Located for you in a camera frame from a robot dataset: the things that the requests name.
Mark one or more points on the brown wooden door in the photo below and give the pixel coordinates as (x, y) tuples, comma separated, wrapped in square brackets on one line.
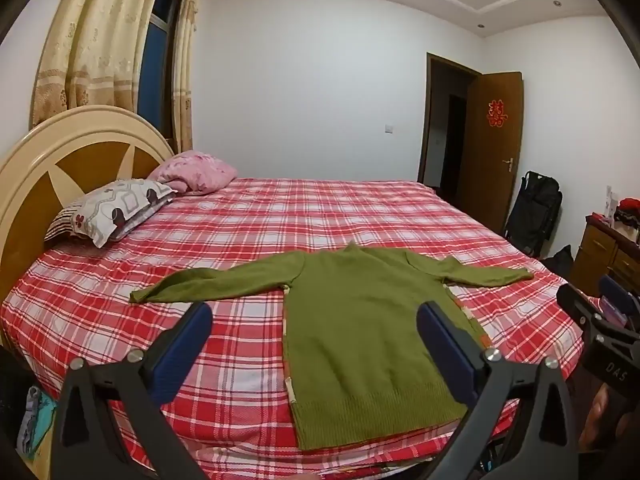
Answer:
[(495, 185)]

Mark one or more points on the wide beige curtain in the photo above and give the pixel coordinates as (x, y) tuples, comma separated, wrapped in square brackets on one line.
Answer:
[(95, 40)]

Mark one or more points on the red paper door decoration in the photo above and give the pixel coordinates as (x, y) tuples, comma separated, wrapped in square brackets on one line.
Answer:
[(496, 112)]

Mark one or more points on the green knit sweater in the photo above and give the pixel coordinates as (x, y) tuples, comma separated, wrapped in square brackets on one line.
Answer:
[(360, 320)]

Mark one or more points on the red cloth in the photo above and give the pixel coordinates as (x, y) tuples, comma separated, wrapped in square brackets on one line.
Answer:
[(630, 206)]

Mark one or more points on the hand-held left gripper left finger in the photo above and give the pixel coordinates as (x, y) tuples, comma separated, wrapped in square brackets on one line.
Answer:
[(186, 339)]

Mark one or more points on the teal cloth pile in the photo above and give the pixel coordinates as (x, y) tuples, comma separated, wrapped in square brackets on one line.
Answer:
[(37, 420)]

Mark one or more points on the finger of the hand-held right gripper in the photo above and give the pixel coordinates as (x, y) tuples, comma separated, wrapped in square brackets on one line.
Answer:
[(577, 302), (620, 296)]

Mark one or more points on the pink pillow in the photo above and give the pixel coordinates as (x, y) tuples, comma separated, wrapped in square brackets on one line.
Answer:
[(195, 170)]

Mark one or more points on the window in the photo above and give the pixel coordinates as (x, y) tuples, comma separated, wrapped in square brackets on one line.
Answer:
[(155, 60)]

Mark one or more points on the person's right hand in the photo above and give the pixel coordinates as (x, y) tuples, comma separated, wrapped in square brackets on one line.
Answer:
[(597, 422)]

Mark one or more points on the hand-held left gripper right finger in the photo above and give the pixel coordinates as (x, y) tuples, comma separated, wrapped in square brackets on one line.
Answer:
[(444, 344)]

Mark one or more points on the red plaid bed sheet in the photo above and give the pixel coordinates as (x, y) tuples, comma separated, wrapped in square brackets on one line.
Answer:
[(240, 240)]

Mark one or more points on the black bag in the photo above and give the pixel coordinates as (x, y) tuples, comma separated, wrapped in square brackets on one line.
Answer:
[(560, 262)]

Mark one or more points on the white patterned pillow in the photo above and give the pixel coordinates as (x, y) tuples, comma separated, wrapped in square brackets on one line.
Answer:
[(120, 207)]

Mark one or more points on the dark door frame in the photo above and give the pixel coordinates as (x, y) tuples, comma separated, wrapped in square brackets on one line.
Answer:
[(430, 110)]

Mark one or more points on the striped pillow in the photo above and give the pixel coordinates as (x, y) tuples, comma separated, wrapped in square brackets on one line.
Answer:
[(60, 222)]

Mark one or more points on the wooden dresser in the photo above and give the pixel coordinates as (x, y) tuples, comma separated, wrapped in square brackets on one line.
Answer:
[(600, 250)]

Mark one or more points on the narrow beige curtain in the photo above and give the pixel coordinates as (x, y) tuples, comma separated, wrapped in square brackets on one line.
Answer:
[(185, 60)]

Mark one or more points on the cream and brown headboard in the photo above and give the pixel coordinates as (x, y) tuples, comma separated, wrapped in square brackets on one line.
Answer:
[(85, 160)]

